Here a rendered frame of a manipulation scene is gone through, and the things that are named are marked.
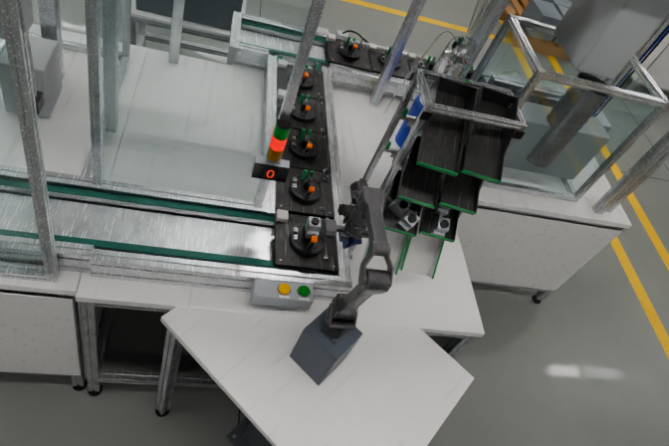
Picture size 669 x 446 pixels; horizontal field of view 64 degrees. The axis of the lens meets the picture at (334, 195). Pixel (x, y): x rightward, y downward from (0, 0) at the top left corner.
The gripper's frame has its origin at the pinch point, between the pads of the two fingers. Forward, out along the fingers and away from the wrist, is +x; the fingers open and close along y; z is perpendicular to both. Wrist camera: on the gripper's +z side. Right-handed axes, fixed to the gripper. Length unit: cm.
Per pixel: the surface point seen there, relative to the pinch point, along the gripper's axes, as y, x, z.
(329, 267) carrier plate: -3.1, 28.5, 9.1
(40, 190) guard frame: 87, -6, -2
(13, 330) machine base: 102, 71, -4
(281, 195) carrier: 15, 28, 41
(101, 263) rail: 74, 31, 2
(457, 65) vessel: -54, -15, 94
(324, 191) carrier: -3, 28, 46
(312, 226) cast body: 6.1, 17.2, 18.0
